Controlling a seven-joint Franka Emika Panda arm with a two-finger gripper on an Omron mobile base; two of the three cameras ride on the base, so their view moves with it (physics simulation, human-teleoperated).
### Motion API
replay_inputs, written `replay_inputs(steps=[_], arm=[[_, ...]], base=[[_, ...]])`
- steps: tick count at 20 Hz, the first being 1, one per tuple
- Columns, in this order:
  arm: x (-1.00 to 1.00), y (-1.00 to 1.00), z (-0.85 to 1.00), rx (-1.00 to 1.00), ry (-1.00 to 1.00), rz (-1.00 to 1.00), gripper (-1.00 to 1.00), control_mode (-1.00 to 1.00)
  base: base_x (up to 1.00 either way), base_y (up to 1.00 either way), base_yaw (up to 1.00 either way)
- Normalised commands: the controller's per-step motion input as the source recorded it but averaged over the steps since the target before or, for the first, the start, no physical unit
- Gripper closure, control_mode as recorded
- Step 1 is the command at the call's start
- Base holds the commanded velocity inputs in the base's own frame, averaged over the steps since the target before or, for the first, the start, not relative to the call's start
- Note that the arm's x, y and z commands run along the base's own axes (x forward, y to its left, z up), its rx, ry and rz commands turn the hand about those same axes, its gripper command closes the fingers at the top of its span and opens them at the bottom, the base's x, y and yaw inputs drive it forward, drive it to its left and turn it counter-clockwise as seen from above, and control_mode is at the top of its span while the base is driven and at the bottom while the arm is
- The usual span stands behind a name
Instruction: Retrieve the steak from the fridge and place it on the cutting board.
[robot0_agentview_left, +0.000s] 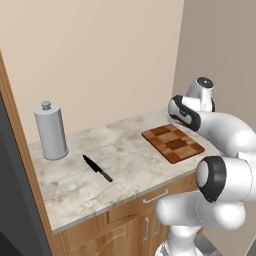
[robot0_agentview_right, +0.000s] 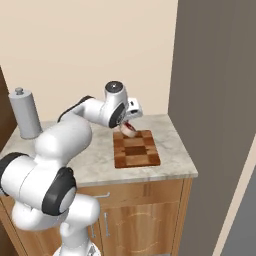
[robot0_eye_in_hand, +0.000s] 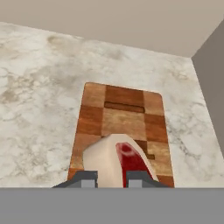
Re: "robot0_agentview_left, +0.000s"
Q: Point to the wooden fridge side panel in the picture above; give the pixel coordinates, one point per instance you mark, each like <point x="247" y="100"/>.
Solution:
<point x="33" y="186"/>

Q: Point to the black kitchen knife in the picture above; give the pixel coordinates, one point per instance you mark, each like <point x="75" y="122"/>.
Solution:
<point x="95" y="166"/>

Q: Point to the grey cylindrical canister with knob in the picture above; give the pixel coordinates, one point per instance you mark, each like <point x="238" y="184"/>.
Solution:
<point x="51" y="133"/>

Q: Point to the dark grey fridge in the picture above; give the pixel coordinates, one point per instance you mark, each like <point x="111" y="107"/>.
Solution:
<point x="16" y="200"/>

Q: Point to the chequered wooden cutting board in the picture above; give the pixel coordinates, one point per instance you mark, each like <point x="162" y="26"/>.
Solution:
<point x="171" y="142"/>

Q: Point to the wooden drawer front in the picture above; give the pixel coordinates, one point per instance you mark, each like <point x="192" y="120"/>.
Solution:
<point x="133" y="208"/>

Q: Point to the wide wooden cupboard door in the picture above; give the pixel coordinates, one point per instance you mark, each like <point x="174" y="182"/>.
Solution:
<point x="113" y="238"/>

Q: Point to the narrow wooden cupboard door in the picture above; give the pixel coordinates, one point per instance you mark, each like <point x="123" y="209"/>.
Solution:
<point x="160" y="238"/>

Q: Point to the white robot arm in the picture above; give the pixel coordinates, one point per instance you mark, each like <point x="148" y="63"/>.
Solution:
<point x="230" y="140"/>

